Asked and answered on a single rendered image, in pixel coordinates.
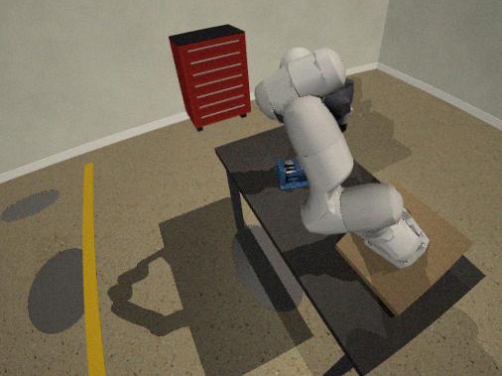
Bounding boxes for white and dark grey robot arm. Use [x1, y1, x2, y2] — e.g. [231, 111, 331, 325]
[254, 48, 430, 269]

